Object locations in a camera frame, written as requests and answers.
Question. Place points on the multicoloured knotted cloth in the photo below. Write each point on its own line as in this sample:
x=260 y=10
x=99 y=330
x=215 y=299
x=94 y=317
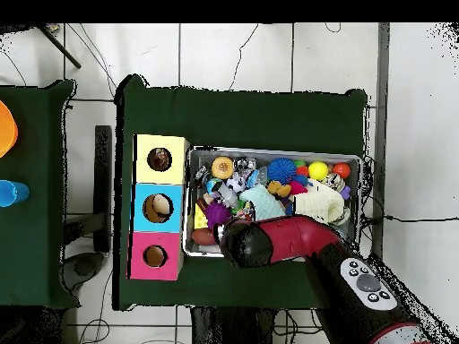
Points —
x=245 y=215
x=159 y=158

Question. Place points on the light blue muslin cloth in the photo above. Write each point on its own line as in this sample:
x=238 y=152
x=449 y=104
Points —
x=261 y=202

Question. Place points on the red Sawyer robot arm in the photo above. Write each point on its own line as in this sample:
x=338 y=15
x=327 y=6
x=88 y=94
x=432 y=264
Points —
x=294 y=236

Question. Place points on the shallow metal mesh bin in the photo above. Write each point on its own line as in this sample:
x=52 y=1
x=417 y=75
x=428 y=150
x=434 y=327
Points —
x=258 y=153

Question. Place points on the wooden box with three holes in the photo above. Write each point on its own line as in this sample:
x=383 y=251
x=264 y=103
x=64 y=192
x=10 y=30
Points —
x=175 y=161

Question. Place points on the blue globe ball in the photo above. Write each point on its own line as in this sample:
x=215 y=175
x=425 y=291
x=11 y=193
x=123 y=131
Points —
x=213 y=185

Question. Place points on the toy burger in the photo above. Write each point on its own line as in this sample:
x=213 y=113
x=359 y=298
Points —
x=222 y=167

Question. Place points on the purple spiky ball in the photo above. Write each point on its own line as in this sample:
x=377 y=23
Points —
x=216 y=215

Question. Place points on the yellow cheese toy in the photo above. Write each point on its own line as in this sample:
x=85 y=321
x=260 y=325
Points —
x=200 y=220

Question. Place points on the brown toy football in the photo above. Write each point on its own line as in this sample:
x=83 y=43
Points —
x=203 y=237

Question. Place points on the large blue spiky ball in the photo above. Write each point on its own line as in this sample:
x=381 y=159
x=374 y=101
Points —
x=281 y=171

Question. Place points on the dark green table cloth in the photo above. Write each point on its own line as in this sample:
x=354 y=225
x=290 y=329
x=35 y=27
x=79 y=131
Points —
x=233 y=118
x=32 y=233

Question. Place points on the cream muslin cloth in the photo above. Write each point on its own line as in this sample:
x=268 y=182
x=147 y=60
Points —
x=319 y=202

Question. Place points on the yellow smooth ball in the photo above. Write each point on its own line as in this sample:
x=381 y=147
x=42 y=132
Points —
x=318 y=171

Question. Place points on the orange smooth ball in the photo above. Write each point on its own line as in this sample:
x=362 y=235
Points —
x=341 y=170

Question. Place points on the black flat panel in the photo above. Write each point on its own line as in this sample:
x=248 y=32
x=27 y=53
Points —
x=103 y=186

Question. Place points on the grey round base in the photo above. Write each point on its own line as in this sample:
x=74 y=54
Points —
x=84 y=267

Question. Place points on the blue plastic cup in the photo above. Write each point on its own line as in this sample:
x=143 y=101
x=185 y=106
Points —
x=12 y=193

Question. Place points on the black rod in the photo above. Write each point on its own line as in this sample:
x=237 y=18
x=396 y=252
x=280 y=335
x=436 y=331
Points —
x=61 y=48

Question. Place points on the orange plastic object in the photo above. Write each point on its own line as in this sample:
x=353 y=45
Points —
x=7 y=129

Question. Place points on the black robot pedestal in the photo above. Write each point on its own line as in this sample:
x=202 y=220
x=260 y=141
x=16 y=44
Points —
x=229 y=329

